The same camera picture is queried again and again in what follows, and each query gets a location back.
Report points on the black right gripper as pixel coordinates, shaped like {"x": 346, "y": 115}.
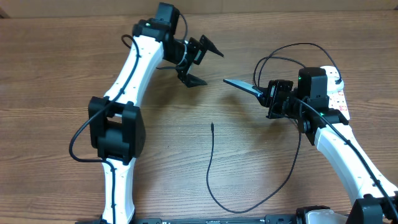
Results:
{"x": 274, "y": 88}

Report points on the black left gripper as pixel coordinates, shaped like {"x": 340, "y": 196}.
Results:
{"x": 199, "y": 50}

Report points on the Samsung Galaxy smartphone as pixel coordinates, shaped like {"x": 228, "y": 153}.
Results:
{"x": 247, "y": 87}

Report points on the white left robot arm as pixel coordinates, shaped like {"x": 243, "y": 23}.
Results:
{"x": 117, "y": 129}

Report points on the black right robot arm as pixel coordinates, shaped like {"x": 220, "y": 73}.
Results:
{"x": 317, "y": 103}

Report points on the white charger adapter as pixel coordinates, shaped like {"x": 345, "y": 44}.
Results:
{"x": 334, "y": 85}

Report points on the white power strip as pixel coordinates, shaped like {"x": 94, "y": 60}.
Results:
{"x": 337, "y": 99}

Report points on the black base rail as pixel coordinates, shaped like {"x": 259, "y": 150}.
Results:
{"x": 202, "y": 221}

